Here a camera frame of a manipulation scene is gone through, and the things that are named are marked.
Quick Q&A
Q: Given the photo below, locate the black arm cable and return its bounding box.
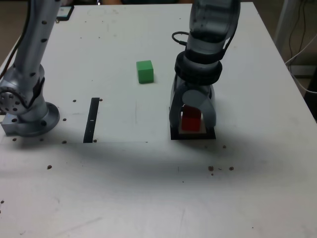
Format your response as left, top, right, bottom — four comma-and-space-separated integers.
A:
171, 31, 189, 47

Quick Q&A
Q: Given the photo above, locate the green cube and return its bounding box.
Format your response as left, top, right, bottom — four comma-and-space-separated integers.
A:
136, 60, 155, 84

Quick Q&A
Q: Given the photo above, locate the black tape strip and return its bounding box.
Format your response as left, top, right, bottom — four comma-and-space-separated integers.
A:
83, 97, 100, 144

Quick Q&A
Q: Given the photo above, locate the black smartphone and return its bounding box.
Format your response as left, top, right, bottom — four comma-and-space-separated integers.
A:
56, 5, 75, 22

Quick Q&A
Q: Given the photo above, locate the black hanging cable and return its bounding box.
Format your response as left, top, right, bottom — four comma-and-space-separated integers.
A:
298, 0, 308, 65

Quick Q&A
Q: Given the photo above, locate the black tape square outline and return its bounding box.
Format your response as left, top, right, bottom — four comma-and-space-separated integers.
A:
169, 106, 216, 141

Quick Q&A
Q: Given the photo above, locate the red cube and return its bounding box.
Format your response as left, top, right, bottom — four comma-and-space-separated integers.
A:
181, 105, 201, 131

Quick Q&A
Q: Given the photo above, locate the grey metal post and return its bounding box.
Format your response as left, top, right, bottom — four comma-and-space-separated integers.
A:
273, 0, 299, 54

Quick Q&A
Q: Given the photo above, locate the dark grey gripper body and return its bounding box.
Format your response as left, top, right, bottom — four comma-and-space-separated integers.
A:
176, 78, 215, 100

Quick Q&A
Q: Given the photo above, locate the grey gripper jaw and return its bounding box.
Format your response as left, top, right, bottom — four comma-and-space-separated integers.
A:
182, 89, 218, 129
168, 75, 186, 133

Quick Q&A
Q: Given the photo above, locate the white cable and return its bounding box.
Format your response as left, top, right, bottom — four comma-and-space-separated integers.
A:
284, 32, 317, 94

